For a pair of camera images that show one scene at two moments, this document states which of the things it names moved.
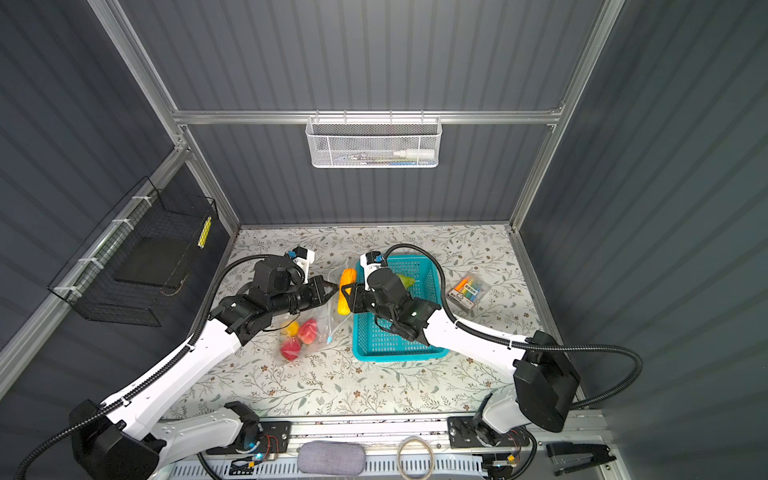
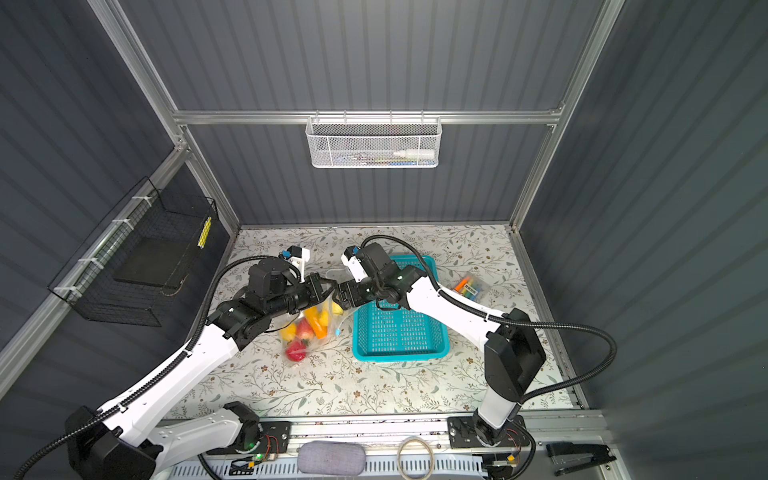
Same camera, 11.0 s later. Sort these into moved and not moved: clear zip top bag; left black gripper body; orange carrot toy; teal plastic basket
Moved: orange carrot toy
Not moved: teal plastic basket; left black gripper body; clear zip top bag
